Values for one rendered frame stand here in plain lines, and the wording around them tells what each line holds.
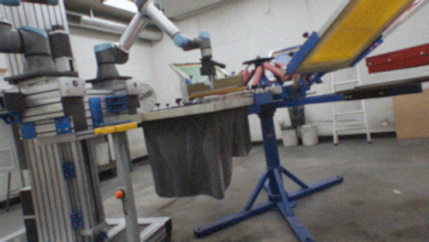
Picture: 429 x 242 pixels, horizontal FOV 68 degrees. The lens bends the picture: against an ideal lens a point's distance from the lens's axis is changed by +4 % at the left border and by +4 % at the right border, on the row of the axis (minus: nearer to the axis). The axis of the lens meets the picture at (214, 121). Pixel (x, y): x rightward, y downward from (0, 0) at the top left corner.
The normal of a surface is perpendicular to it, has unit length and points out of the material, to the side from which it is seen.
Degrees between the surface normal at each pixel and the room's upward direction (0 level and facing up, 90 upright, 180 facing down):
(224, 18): 90
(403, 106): 78
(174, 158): 92
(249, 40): 90
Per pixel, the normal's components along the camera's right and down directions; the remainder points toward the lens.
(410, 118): -0.51, -0.09
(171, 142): -0.45, 0.16
